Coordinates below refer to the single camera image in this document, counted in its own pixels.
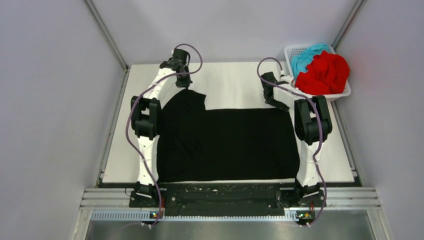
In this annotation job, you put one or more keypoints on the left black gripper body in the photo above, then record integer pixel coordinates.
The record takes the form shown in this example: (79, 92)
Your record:
(183, 81)

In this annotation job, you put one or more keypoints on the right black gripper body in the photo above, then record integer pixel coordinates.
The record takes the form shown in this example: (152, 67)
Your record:
(272, 102)

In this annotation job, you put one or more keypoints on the black t shirt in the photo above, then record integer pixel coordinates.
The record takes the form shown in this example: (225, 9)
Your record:
(197, 144)

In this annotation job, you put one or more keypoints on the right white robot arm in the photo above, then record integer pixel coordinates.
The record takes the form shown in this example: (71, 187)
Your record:
(311, 123)

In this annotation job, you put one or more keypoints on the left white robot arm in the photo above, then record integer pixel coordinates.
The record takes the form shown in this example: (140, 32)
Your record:
(172, 74)

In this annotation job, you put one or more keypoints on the blue t shirt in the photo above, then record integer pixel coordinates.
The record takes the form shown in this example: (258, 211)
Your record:
(303, 56)

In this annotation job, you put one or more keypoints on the red t shirt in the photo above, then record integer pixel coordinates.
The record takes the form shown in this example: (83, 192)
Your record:
(327, 74)

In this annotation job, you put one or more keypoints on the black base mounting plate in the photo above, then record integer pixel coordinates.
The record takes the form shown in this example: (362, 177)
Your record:
(230, 199)

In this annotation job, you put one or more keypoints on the aluminium frame rail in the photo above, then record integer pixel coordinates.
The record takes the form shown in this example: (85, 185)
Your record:
(338, 198)

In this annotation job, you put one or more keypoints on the white slotted cable duct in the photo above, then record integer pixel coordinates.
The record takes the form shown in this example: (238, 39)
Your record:
(151, 215)

